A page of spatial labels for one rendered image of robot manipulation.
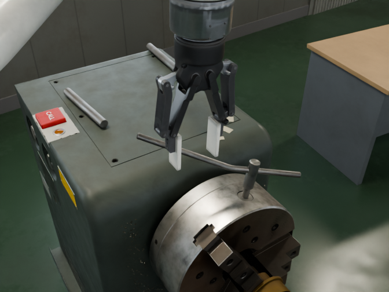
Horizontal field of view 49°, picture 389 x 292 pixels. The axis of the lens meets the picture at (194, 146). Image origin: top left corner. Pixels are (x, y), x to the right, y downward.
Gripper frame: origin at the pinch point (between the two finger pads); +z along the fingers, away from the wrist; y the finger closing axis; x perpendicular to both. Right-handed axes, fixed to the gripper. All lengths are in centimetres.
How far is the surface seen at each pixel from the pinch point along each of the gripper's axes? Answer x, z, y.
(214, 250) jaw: -6.8, 20.9, 1.2
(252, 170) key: -2.0, 8.9, 12.6
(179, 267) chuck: -4.1, 25.2, -4.8
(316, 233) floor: 50, 135, 119
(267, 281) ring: -14.4, 27.0, 9.3
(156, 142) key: 7.5, 2.7, -3.5
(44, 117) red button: 44.2, 14.1, -15.2
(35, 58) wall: 276, 102, 31
